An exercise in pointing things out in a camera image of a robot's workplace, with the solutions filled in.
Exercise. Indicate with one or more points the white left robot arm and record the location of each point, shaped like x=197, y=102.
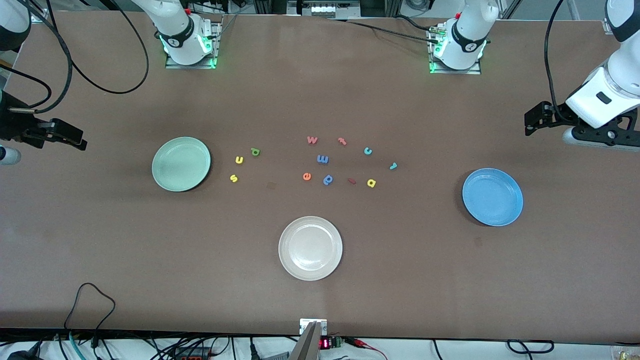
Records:
x=467, y=35

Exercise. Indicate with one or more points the blue plate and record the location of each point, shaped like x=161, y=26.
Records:
x=492, y=197

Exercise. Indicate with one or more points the pale green plate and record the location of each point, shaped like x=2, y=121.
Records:
x=181, y=164

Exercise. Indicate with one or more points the blue letter p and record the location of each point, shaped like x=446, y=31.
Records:
x=327, y=180

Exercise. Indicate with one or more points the blue letter m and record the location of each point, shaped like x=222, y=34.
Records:
x=323, y=159

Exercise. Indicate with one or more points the red letter w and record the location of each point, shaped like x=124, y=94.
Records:
x=312, y=140

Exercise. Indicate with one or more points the silver device with lights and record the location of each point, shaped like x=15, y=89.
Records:
x=322, y=8

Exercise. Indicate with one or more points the red connector block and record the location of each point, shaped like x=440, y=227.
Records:
x=192, y=354

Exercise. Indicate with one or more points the white marker plate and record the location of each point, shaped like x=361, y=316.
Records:
x=324, y=325

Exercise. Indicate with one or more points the red display circuit board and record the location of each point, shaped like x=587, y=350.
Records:
x=331, y=343

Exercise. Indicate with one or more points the grey metal camera bar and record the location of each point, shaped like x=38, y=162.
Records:
x=310, y=346

